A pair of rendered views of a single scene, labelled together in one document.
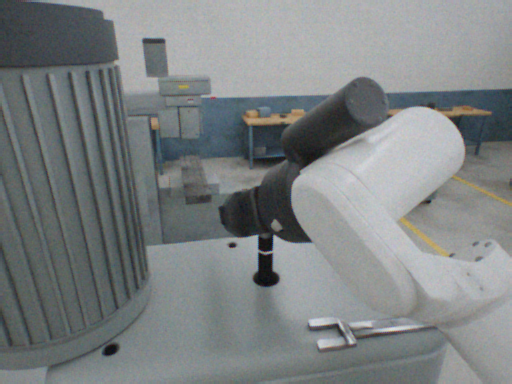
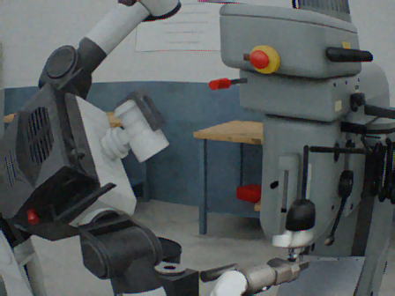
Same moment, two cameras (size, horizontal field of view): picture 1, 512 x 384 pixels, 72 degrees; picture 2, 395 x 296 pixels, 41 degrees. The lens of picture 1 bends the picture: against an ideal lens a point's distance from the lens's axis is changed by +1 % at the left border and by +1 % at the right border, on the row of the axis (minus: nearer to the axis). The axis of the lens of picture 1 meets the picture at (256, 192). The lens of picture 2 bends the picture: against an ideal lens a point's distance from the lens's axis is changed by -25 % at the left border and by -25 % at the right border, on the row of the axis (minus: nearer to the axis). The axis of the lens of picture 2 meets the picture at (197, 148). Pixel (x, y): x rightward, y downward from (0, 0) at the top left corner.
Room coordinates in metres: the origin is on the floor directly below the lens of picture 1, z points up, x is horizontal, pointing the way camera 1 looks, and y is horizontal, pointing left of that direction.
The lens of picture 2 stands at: (1.16, -1.28, 1.83)
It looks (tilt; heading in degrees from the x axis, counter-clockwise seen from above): 11 degrees down; 131
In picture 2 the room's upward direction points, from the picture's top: straight up
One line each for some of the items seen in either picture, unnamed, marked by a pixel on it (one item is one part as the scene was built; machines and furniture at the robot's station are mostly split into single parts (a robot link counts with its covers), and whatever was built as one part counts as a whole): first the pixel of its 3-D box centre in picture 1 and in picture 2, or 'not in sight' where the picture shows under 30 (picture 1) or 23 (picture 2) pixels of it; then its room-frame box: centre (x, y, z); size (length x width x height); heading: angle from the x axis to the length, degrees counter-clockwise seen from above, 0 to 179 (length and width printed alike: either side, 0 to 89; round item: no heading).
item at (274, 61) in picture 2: not in sight; (264, 59); (0.43, -0.24, 1.76); 0.06 x 0.02 x 0.06; 11
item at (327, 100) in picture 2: not in sight; (310, 89); (0.38, 0.03, 1.68); 0.34 x 0.24 x 0.10; 101
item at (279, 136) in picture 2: not in sight; (305, 179); (0.39, -0.01, 1.47); 0.21 x 0.19 x 0.32; 11
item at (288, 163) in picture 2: not in sight; (286, 202); (0.41, -0.12, 1.44); 0.04 x 0.04 x 0.21; 11
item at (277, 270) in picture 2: not in sight; (268, 276); (0.37, -0.10, 1.23); 0.13 x 0.12 x 0.10; 166
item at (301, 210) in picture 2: not in sight; (301, 212); (0.49, -0.18, 1.44); 0.07 x 0.07 x 0.06
